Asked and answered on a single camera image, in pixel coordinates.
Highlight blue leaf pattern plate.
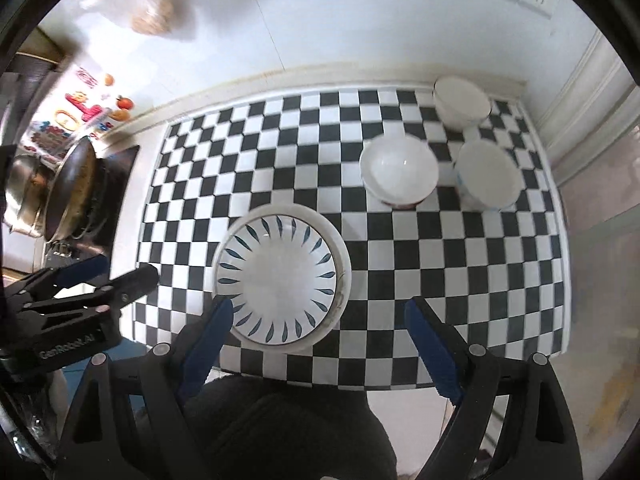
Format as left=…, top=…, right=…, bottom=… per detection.
left=214, top=212, right=339, bottom=346

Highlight grey flower white plate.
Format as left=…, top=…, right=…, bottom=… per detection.
left=210, top=204, right=353, bottom=356

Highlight metal wok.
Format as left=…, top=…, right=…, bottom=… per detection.
left=43, top=136, right=98, bottom=243

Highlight steel pot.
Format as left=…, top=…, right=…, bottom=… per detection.
left=3, top=154, right=54, bottom=238

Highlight white bowl blue pattern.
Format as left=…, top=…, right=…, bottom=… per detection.
left=454, top=140, right=524, bottom=211

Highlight white bowl red flowers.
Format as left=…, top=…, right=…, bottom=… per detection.
left=359, top=134, right=439, bottom=209

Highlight plain white bowl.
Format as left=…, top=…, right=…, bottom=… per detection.
left=433, top=76, right=492, bottom=131

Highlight colourful fruit wall sticker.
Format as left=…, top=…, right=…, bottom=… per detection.
left=21, top=63, right=136, bottom=165

